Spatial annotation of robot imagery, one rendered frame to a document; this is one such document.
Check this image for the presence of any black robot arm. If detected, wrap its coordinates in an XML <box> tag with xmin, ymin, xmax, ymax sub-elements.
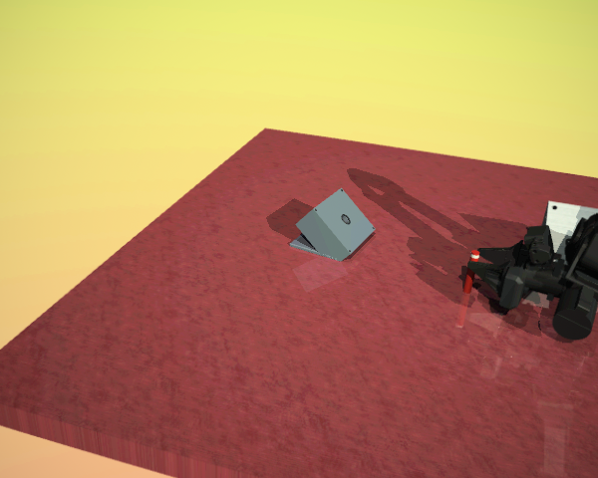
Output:
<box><xmin>524</xmin><ymin>212</ymin><xmax>598</xmax><ymax>340</ymax></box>

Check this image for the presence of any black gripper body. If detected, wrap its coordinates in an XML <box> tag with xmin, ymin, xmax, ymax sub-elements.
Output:
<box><xmin>499</xmin><ymin>244</ymin><xmax>569</xmax><ymax>310</ymax></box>

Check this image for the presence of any grey metal panel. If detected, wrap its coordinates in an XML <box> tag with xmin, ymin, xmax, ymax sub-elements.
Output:
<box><xmin>289</xmin><ymin>187</ymin><xmax>376</xmax><ymax>262</ymax></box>

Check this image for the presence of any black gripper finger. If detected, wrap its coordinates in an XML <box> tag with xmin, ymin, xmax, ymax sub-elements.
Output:
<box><xmin>477</xmin><ymin>240</ymin><xmax>523</xmax><ymax>268</ymax></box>
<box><xmin>467</xmin><ymin>261</ymin><xmax>511</xmax><ymax>298</ymax></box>

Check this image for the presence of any red peg with white band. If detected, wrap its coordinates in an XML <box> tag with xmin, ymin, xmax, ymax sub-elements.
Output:
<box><xmin>463</xmin><ymin>250</ymin><xmax>479</xmax><ymax>294</ymax></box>

